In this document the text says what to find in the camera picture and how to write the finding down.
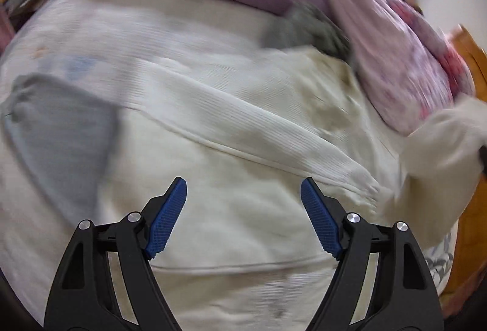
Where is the cream white knit sweater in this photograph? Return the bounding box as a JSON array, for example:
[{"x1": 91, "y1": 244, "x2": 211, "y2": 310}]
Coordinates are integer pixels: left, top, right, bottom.
[{"x1": 95, "y1": 49, "x2": 487, "y2": 331}]

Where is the light grey blue garment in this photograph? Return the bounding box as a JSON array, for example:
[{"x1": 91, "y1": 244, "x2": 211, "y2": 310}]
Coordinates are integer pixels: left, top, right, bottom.
[{"x1": 1, "y1": 73, "x2": 120, "y2": 224}]

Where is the white fuzzy bed blanket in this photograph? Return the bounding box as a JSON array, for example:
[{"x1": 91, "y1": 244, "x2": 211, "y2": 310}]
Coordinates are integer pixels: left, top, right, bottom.
[{"x1": 0, "y1": 0, "x2": 457, "y2": 324}]

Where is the pink floral quilt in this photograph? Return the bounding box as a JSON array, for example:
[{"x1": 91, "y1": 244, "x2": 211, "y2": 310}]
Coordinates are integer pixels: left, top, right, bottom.
[{"x1": 328, "y1": 0, "x2": 475, "y2": 136}]

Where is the dark grey crumpled garment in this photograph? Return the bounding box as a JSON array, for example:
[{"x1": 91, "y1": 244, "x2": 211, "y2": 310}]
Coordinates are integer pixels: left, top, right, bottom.
[{"x1": 261, "y1": 2, "x2": 352, "y2": 61}]

